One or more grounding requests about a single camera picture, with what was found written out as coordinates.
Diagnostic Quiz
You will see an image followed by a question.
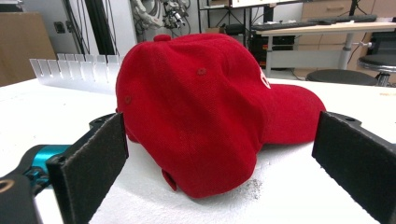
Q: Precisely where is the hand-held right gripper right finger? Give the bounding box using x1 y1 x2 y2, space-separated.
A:
311 110 396 224

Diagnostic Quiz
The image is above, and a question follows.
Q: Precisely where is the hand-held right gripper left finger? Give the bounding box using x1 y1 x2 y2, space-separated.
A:
46 111 130 224

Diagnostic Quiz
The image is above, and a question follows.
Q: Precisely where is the red baseball cap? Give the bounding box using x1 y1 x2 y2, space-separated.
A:
115 33 327 200

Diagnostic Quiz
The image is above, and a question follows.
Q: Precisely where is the black round stool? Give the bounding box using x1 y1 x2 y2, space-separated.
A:
356 53 396 88
305 68 379 87

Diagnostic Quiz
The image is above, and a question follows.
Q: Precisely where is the clear acrylic slotted rack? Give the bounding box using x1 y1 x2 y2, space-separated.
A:
29 53 125 95

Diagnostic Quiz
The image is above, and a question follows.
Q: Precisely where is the wooden desk with grey legs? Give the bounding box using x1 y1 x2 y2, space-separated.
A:
255 21 396 78

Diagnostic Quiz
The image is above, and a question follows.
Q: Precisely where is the brown cardboard sheet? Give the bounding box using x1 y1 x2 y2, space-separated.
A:
0 11 58 88

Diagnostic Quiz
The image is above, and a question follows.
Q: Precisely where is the black computer case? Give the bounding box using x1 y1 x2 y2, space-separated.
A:
249 33 296 67

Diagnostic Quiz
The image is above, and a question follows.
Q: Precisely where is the wooden drawer cabinet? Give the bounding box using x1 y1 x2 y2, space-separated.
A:
293 0 396 78

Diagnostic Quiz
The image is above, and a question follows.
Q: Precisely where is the black keyboard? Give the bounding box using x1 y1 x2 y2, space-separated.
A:
251 21 319 32

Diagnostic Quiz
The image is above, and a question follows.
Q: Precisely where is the black metal frame post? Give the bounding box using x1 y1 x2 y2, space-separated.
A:
84 0 119 56

